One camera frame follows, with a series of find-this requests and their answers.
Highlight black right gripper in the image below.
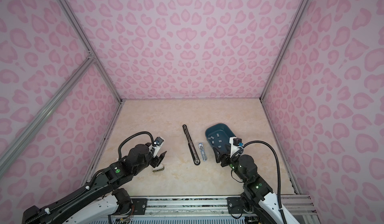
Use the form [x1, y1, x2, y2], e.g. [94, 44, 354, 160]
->
[210, 144, 248, 184]

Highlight light blue mini stapler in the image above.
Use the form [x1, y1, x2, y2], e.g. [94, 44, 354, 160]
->
[198, 143, 208, 162]

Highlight black long stapler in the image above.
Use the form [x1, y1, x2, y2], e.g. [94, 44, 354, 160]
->
[183, 125, 201, 166]

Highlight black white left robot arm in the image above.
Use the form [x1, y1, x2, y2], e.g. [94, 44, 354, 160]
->
[22, 144, 166, 224]

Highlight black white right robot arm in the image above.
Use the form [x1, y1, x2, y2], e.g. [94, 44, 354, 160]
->
[212, 137, 299, 224]

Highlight teal plastic tray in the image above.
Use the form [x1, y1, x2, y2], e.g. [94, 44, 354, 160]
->
[205, 123, 236, 149]

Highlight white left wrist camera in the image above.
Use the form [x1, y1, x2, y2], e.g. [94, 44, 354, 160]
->
[151, 137, 164, 157]

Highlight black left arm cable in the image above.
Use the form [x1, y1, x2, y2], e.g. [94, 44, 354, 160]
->
[117, 130, 155, 162]

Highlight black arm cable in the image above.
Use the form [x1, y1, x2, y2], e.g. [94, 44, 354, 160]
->
[117, 130, 155, 162]
[241, 139, 289, 224]

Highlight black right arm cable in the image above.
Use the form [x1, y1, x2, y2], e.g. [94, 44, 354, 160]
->
[241, 139, 289, 224]

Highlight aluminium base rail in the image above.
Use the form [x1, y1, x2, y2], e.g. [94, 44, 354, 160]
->
[65, 193, 319, 224]

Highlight aluminium diagonal frame bar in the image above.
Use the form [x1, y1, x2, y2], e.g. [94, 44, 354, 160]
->
[1, 55, 95, 177]

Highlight aluminium corner frame post right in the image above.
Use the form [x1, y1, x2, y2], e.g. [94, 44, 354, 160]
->
[260, 0, 312, 103]

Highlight aluminium corner frame post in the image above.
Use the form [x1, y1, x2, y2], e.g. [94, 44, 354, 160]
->
[260, 0, 312, 103]
[56, 0, 123, 104]

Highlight aluminium corner frame post left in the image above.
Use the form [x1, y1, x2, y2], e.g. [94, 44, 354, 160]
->
[56, 0, 123, 104]

